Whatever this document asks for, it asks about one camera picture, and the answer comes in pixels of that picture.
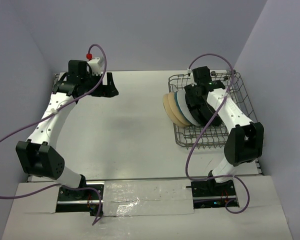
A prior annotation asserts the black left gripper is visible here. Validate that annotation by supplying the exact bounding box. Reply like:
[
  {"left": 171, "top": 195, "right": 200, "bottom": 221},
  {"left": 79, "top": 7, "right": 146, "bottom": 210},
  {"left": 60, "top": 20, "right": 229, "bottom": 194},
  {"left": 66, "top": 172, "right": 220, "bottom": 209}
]
[{"left": 80, "top": 72, "right": 118, "bottom": 98}]

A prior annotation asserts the black rimmed cream plate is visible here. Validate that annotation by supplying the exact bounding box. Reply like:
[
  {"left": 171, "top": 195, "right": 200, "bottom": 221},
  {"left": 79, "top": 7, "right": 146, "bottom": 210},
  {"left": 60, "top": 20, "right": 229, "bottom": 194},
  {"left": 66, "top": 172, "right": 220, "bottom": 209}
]
[{"left": 186, "top": 98, "right": 211, "bottom": 126}]

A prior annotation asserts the teal scalloped plate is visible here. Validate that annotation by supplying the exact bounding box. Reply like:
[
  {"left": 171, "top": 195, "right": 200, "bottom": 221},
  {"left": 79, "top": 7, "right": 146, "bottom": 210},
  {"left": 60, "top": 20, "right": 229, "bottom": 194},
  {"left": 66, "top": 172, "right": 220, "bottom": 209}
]
[{"left": 174, "top": 91, "right": 193, "bottom": 125}]

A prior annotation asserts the red and teal floral plate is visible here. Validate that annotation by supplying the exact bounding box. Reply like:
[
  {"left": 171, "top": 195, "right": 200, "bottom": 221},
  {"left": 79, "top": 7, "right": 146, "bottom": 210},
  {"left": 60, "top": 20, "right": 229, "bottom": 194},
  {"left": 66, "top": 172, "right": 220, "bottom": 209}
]
[{"left": 177, "top": 89, "right": 201, "bottom": 126}]

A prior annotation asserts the cream bird painted plate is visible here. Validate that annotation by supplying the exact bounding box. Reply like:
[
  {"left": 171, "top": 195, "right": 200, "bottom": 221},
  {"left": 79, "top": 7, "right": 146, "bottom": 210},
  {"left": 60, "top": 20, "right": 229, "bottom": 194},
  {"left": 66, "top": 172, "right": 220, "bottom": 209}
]
[{"left": 167, "top": 92, "right": 191, "bottom": 128}]

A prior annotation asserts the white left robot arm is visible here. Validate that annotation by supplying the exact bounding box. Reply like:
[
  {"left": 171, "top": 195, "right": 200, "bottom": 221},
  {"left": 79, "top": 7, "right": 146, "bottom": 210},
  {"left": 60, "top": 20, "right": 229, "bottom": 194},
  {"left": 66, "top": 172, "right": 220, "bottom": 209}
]
[{"left": 15, "top": 56, "right": 119, "bottom": 200}]

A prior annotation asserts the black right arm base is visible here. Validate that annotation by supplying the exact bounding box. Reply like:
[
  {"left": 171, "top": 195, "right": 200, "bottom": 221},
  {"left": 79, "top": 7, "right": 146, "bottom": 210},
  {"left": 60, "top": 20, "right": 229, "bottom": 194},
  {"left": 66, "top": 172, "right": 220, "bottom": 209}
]
[{"left": 186, "top": 179, "right": 239, "bottom": 209}]

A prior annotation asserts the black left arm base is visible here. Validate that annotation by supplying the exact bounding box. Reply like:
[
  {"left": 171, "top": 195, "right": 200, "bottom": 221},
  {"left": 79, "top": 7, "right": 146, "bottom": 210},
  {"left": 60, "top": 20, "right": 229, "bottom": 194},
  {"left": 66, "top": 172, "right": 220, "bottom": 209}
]
[{"left": 55, "top": 187, "right": 100, "bottom": 217}]

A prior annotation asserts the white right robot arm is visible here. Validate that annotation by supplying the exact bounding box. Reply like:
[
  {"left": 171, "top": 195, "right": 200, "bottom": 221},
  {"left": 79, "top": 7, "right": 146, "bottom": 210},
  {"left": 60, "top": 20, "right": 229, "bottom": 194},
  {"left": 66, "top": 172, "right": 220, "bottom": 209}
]
[{"left": 185, "top": 66, "right": 264, "bottom": 196}]

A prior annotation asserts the silver tape sheet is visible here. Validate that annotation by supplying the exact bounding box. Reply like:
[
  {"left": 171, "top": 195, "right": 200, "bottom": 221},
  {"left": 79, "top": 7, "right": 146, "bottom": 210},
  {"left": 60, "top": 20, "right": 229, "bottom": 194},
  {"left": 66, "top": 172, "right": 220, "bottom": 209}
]
[{"left": 102, "top": 179, "right": 194, "bottom": 217}]

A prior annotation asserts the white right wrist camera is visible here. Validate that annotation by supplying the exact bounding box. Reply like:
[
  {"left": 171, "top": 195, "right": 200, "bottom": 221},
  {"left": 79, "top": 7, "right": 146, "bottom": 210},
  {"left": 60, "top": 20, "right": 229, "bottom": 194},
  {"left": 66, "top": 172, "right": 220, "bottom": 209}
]
[{"left": 187, "top": 68, "right": 196, "bottom": 86}]

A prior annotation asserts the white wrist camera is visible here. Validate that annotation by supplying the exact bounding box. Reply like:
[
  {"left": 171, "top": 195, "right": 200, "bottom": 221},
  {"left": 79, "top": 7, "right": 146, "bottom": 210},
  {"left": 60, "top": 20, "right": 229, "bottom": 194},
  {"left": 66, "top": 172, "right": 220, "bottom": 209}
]
[
  {"left": 187, "top": 68, "right": 196, "bottom": 86},
  {"left": 86, "top": 53, "right": 105, "bottom": 76}
]

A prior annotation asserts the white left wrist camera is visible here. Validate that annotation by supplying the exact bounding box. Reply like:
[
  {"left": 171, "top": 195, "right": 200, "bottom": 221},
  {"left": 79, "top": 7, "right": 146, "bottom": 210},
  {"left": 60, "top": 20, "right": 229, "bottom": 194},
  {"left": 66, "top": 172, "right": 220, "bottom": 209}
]
[{"left": 86, "top": 53, "right": 105, "bottom": 76}]

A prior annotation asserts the grey wire dish rack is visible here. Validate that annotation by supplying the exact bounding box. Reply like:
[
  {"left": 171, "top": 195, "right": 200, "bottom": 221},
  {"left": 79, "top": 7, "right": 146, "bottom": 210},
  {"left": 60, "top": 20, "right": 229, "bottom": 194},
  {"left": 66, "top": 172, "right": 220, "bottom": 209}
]
[{"left": 168, "top": 70, "right": 258, "bottom": 150}]

